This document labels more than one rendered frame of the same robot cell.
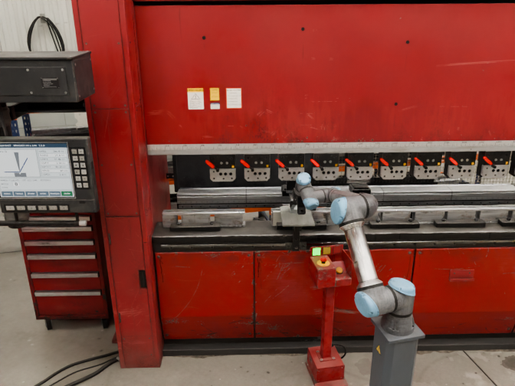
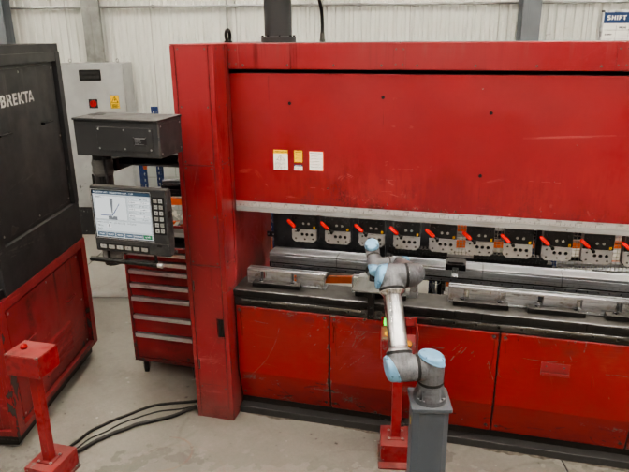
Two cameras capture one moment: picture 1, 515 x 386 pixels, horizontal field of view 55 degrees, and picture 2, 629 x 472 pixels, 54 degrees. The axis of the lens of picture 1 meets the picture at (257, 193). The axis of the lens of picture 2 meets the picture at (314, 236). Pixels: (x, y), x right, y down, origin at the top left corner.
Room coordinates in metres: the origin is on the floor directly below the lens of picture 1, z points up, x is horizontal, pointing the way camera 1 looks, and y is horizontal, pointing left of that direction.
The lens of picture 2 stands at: (-0.58, -0.79, 2.34)
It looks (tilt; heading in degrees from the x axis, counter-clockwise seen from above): 18 degrees down; 16
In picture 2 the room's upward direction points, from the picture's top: 1 degrees counter-clockwise
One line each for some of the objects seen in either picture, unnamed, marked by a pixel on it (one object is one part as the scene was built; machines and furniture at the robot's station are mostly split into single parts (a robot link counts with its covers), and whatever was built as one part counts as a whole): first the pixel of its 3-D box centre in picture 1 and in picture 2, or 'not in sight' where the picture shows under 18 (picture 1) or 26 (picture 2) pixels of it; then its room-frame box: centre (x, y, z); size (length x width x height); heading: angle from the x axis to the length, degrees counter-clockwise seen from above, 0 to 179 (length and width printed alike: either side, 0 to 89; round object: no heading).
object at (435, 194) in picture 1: (349, 195); (446, 271); (3.06, -0.62, 0.93); 2.30 x 0.14 x 0.10; 91
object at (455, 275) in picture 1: (462, 275); (555, 370); (2.61, -1.25, 0.59); 0.15 x 0.02 x 0.07; 91
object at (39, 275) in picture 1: (76, 254); (177, 302); (3.07, 1.28, 0.50); 0.50 x 0.50 x 1.00; 1
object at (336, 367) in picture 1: (326, 366); (395, 447); (2.42, -0.42, 0.06); 0.25 x 0.20 x 0.12; 11
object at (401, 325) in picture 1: (398, 316); (430, 389); (1.86, -0.63, 0.82); 0.15 x 0.15 x 0.10
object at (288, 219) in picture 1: (296, 215); (372, 283); (2.60, -0.23, 1.00); 0.26 x 0.18 x 0.01; 1
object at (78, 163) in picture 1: (47, 173); (135, 218); (2.16, 0.97, 1.42); 0.45 x 0.12 x 0.36; 89
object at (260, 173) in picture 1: (257, 165); (339, 228); (2.74, 0.00, 1.26); 0.15 x 0.09 x 0.17; 91
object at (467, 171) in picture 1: (459, 162); (556, 243); (2.76, -1.20, 1.26); 0.15 x 0.09 x 0.17; 91
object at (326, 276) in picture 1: (330, 266); (399, 337); (2.45, -0.41, 0.75); 0.20 x 0.16 x 0.18; 101
